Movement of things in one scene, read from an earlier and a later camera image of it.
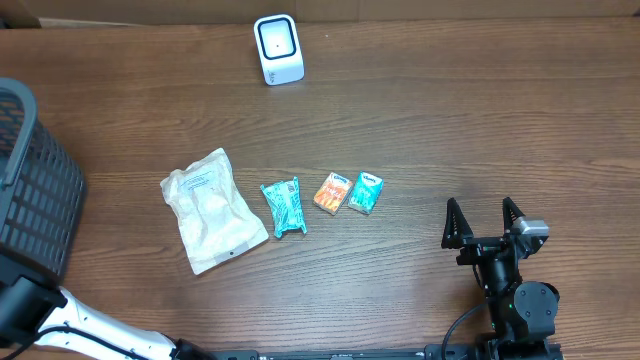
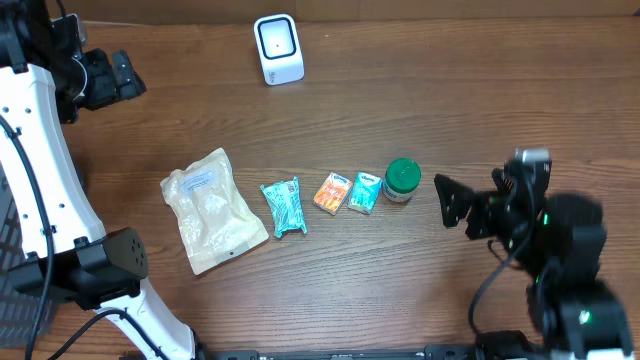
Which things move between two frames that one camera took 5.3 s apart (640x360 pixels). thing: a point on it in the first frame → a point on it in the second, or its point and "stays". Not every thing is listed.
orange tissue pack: (333, 193) stays
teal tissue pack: (365, 193) stays
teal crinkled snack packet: (285, 201) stays
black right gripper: (457, 234) → (453, 208)
